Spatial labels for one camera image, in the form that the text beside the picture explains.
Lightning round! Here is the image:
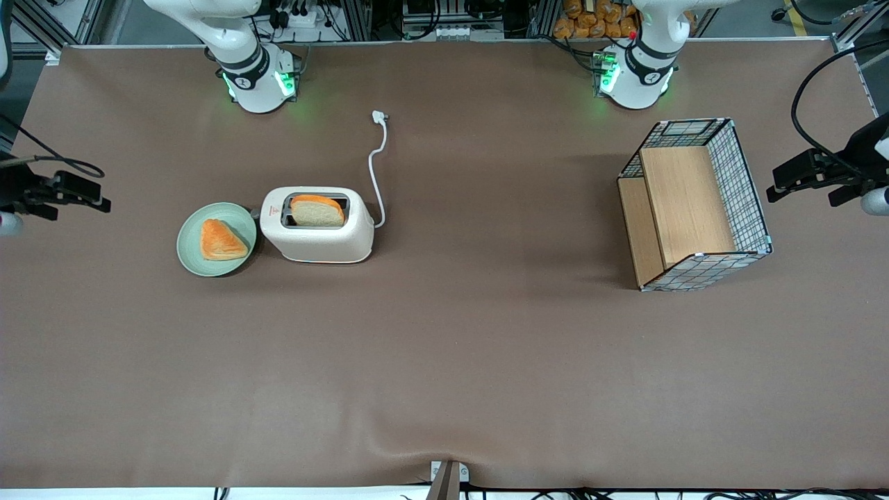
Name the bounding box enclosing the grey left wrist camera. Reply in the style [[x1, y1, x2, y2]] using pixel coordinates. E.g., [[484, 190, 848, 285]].
[[860, 186, 889, 217]]

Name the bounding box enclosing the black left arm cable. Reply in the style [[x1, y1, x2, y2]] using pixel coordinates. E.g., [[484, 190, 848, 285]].
[[791, 38, 889, 176]]

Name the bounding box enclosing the white toaster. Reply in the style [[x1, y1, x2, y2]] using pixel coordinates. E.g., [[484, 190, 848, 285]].
[[260, 186, 376, 265]]

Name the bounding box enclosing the wire basket with wooden shelves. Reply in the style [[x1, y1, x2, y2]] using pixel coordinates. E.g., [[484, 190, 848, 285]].
[[617, 117, 774, 292]]

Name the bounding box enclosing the pile of bread rolls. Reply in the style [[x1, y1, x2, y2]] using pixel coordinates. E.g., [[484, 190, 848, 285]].
[[553, 0, 640, 40]]

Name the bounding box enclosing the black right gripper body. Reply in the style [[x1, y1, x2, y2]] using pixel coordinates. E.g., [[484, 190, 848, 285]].
[[0, 161, 60, 222]]

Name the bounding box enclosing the aluminium frame profile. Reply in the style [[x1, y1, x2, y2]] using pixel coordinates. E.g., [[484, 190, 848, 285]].
[[829, 0, 889, 53]]

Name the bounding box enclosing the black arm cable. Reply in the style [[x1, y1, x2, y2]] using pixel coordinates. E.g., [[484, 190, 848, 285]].
[[0, 113, 106, 179], [791, 38, 889, 176]]

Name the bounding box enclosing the white power strip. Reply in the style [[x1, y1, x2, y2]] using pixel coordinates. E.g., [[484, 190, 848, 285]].
[[267, 6, 329, 30]]

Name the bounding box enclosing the white terminal block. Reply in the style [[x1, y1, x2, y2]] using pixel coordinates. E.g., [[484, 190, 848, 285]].
[[433, 26, 505, 40]]

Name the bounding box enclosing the bread slice with orange crust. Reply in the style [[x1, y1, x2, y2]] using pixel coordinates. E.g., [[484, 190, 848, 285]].
[[290, 196, 346, 228]]

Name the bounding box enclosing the pale green plate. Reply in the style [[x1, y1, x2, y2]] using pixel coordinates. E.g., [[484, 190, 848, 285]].
[[176, 202, 258, 278]]

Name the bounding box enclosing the white toaster cord with plug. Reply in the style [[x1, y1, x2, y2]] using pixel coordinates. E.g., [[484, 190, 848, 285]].
[[367, 110, 390, 229]]

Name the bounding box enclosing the metal table edge bracket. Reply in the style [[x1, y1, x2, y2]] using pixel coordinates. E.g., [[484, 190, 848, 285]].
[[425, 460, 470, 500]]

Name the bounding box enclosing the orange triangular pastry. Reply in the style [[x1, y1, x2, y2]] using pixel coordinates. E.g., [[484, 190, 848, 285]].
[[200, 219, 249, 262]]

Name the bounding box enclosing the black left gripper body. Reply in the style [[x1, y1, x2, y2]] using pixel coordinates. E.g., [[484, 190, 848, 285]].
[[823, 113, 889, 208]]

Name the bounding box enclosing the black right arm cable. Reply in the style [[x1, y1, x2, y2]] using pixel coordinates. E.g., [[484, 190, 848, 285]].
[[0, 113, 106, 179]]

